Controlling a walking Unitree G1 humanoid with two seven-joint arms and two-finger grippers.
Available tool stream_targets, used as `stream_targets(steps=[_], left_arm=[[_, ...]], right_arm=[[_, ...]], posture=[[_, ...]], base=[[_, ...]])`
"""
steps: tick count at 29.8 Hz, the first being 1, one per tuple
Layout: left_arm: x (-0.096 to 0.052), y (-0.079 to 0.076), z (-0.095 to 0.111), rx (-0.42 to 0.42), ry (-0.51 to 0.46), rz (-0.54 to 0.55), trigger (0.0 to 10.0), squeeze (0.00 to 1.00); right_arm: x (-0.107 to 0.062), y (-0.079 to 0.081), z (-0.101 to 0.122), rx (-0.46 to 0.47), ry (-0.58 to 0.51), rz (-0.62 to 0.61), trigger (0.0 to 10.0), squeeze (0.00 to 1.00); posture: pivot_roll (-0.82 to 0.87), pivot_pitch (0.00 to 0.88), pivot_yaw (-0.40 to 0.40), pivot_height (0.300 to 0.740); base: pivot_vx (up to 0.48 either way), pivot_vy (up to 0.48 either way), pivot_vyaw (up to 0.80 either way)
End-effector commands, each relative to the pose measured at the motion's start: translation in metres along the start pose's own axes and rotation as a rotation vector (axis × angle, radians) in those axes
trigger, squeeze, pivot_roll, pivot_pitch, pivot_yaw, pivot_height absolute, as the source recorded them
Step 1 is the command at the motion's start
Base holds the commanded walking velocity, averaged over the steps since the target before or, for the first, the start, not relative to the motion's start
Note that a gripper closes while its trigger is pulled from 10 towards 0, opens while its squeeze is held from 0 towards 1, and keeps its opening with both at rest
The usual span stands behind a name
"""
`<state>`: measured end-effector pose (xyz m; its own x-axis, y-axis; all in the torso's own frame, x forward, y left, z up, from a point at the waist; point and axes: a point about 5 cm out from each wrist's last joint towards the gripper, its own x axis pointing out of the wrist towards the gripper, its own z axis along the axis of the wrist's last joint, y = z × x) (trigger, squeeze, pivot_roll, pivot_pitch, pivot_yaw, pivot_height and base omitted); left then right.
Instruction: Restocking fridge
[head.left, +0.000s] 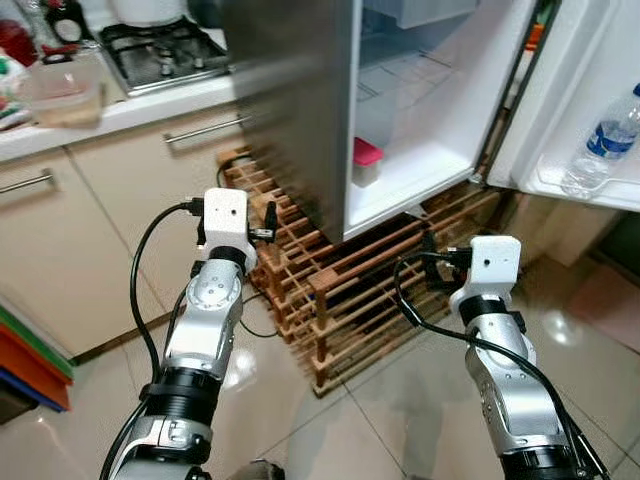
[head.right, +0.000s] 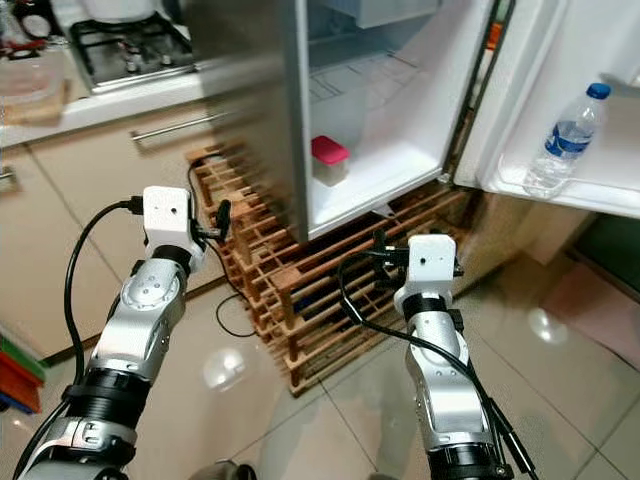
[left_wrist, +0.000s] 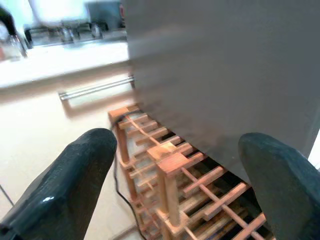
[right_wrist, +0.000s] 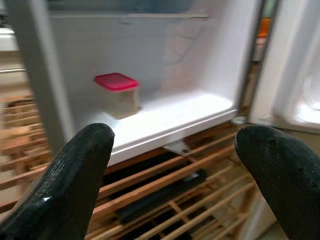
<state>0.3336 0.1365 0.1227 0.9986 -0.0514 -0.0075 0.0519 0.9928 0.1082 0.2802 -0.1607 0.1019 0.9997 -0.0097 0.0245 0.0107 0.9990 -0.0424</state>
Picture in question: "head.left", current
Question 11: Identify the silver mini fridge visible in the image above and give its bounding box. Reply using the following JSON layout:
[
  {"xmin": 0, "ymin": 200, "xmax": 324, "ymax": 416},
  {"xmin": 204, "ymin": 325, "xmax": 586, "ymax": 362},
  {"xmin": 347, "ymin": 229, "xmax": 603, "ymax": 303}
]
[{"xmin": 222, "ymin": 0, "xmax": 561, "ymax": 243}]

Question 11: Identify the wooden wine rack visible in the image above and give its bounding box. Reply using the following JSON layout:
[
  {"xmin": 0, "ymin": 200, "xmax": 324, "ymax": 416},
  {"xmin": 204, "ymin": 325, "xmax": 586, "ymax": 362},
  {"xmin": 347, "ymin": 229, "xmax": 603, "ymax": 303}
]
[{"xmin": 218, "ymin": 150, "xmax": 503, "ymax": 397}]

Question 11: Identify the red lidded small container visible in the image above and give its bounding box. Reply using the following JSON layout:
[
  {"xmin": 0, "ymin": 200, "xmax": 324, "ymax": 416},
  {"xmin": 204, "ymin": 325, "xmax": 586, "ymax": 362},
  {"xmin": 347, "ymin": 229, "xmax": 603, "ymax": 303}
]
[{"xmin": 352, "ymin": 137, "xmax": 385, "ymax": 189}]

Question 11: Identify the beige kitchen cabinet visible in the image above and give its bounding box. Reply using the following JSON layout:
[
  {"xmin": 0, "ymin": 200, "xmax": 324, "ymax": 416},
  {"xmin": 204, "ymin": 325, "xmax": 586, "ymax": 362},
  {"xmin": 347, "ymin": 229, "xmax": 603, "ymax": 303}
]
[{"xmin": 0, "ymin": 95, "xmax": 301, "ymax": 361}]

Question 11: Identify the steel gas stove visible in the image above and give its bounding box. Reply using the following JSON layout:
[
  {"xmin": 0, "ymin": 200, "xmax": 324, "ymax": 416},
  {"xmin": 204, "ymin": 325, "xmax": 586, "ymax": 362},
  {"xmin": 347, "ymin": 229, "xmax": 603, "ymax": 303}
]
[{"xmin": 98, "ymin": 18, "xmax": 233, "ymax": 96}]

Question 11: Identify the clear water bottle blue cap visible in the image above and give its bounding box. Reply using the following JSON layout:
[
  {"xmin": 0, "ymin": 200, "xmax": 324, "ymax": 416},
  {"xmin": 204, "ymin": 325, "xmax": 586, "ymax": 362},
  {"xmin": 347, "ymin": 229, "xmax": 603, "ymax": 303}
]
[{"xmin": 560, "ymin": 85, "xmax": 640, "ymax": 198}]

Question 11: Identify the clear plastic food container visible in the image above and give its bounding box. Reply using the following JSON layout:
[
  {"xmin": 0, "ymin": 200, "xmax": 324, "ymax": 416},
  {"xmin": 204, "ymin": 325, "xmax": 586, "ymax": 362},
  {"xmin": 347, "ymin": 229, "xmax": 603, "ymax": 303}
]
[{"xmin": 20, "ymin": 65, "xmax": 106, "ymax": 129}]

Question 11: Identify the white cooking pot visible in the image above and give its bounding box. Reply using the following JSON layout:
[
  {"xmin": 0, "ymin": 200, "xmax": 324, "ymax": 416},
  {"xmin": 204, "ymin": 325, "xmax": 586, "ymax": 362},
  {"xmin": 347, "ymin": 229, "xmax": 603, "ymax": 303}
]
[{"xmin": 110, "ymin": 0, "xmax": 191, "ymax": 28}]

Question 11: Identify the grey robot foot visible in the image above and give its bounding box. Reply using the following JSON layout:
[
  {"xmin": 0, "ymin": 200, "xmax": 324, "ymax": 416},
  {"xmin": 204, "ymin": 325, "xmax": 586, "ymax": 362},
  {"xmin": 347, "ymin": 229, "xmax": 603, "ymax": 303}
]
[{"xmin": 225, "ymin": 460, "xmax": 287, "ymax": 480}]

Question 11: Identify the orange green blue stack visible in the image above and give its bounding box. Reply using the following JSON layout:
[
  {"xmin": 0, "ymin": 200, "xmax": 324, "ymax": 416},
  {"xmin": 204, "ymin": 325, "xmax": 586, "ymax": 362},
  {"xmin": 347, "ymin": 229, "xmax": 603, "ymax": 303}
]
[{"xmin": 0, "ymin": 305, "xmax": 76, "ymax": 413}]

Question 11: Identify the dark green liquor bottle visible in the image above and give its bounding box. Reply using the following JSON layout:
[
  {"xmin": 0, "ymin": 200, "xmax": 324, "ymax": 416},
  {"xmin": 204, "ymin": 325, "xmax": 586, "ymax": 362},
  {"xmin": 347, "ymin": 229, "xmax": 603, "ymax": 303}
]
[{"xmin": 45, "ymin": 0, "xmax": 96, "ymax": 47}]

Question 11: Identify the white carton red print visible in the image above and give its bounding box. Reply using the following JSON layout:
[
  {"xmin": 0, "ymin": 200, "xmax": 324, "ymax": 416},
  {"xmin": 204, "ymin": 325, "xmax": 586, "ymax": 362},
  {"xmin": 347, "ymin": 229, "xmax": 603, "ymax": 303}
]
[{"xmin": 0, "ymin": 55, "xmax": 31, "ymax": 131}]

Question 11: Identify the red stand mixer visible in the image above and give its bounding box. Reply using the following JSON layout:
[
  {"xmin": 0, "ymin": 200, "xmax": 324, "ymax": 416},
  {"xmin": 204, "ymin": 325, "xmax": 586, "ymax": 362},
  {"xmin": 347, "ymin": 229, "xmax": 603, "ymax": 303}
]
[{"xmin": 0, "ymin": 18, "xmax": 41, "ymax": 67}]

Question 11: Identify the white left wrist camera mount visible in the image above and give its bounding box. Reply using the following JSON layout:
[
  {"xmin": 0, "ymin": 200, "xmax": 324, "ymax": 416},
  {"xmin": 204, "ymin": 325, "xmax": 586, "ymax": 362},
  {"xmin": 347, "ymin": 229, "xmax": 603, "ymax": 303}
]
[{"xmin": 203, "ymin": 188, "xmax": 252, "ymax": 253}]

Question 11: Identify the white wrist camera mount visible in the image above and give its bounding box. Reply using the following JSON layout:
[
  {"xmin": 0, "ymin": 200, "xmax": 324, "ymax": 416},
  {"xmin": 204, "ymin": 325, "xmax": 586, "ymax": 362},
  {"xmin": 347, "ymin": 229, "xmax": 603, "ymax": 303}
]
[
  {"xmin": 466, "ymin": 236, "xmax": 524, "ymax": 301},
  {"xmin": 203, "ymin": 188, "xmax": 252, "ymax": 253}
]

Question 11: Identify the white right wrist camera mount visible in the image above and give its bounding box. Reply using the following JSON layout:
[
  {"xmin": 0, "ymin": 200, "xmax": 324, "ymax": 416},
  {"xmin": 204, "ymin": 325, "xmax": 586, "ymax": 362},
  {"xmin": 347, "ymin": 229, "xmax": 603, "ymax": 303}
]
[{"xmin": 466, "ymin": 236, "xmax": 524, "ymax": 301}]

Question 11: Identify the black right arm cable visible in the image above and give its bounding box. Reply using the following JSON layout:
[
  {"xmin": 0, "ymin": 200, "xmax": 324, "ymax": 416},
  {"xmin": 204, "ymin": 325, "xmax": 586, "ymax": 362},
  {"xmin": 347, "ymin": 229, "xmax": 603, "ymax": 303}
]
[{"xmin": 392, "ymin": 250, "xmax": 613, "ymax": 480}]

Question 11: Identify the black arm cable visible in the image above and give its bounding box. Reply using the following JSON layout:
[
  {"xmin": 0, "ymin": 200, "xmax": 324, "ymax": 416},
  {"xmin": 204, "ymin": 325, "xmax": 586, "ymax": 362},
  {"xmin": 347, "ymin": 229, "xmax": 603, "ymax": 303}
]
[
  {"xmin": 392, "ymin": 250, "xmax": 613, "ymax": 480},
  {"xmin": 127, "ymin": 198, "xmax": 206, "ymax": 376}
]

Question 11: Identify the black fridge power cable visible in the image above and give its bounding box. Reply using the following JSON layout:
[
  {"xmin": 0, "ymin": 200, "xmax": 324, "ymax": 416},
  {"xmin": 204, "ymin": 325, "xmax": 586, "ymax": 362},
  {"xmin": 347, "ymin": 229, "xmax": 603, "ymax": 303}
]
[{"xmin": 215, "ymin": 148, "xmax": 286, "ymax": 341}]

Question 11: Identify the silver cabinet bar handle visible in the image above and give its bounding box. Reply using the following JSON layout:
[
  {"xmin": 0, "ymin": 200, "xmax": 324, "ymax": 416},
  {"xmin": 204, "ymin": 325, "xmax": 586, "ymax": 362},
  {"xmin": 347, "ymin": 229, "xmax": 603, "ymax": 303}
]
[
  {"xmin": 163, "ymin": 115, "xmax": 249, "ymax": 147},
  {"xmin": 0, "ymin": 170, "xmax": 56, "ymax": 197}
]

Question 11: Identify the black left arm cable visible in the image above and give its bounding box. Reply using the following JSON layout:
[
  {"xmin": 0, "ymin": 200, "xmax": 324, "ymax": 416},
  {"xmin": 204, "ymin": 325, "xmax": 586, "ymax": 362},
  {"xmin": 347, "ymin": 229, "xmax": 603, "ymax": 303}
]
[{"xmin": 127, "ymin": 198, "xmax": 206, "ymax": 376}]

